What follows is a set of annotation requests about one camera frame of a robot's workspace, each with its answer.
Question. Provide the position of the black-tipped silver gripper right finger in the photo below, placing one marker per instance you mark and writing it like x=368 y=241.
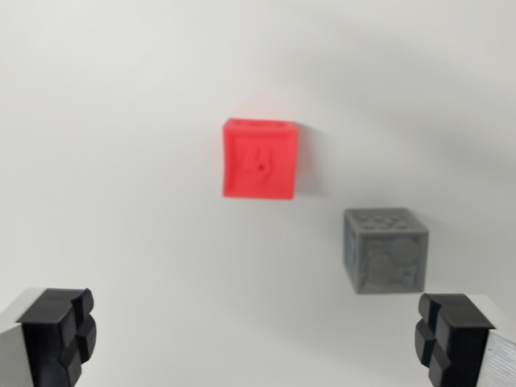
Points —
x=459 y=342

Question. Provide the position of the red plastic cube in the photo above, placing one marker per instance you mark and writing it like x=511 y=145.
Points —
x=258 y=161

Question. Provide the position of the black-tipped silver gripper left finger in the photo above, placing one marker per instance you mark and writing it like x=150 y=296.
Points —
x=44 y=338

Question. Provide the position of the grey plastic cube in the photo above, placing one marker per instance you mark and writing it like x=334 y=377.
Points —
x=387 y=254

